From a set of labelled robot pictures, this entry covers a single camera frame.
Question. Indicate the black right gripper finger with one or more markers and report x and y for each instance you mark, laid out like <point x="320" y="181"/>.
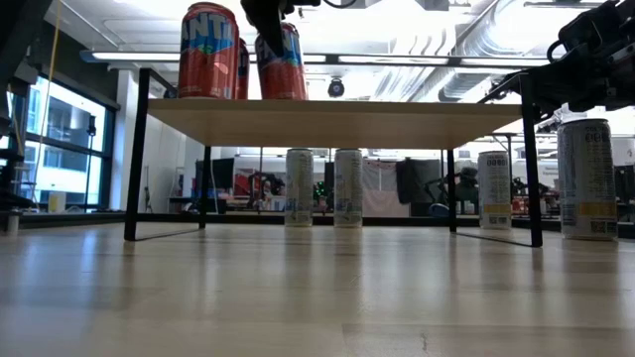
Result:
<point x="551" y="91"/>

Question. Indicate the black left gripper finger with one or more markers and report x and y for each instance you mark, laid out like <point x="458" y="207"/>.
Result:
<point x="268" y="25"/>

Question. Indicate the red Fanta soda can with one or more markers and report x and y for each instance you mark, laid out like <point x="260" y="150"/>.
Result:
<point x="243" y="74"/>
<point x="208" y="64"/>
<point x="290" y="79"/>

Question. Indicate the white Celsius drink can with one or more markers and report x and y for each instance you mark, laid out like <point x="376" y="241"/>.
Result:
<point x="494" y="193"/>
<point x="299" y="193"/>
<point x="347" y="193"/>
<point x="588" y="183"/>

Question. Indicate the wooden shelf with black legs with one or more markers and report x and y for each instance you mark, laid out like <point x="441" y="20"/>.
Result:
<point x="327" y="124"/>

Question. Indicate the black monitor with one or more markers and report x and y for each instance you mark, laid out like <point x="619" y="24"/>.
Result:
<point x="218" y="173"/>

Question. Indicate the black hanging cloth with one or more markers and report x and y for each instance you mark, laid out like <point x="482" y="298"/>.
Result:
<point x="417" y="181"/>

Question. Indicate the pink and white cloth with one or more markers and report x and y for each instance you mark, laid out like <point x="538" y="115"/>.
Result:
<point x="379" y="198"/>

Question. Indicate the dark framed window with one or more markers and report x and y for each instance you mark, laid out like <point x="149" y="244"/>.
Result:
<point x="64" y="114"/>

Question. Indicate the black aluminium table frame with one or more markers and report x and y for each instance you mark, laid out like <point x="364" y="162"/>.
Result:
<point x="397" y="220"/>

